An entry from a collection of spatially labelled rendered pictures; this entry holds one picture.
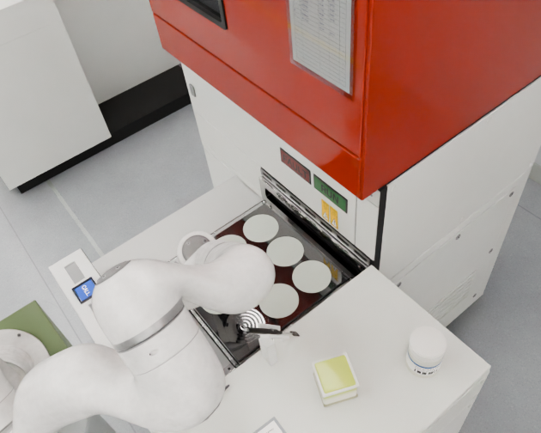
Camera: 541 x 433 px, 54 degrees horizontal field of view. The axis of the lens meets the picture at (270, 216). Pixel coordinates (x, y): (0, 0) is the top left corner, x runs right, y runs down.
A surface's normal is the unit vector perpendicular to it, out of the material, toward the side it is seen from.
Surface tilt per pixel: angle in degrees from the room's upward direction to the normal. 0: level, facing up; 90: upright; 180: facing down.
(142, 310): 43
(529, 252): 0
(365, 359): 0
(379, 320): 0
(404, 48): 90
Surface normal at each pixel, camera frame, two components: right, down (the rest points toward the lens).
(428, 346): -0.10, -0.65
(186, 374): 0.44, -0.07
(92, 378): 0.09, -0.55
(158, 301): 0.70, -0.21
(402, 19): 0.61, 0.56
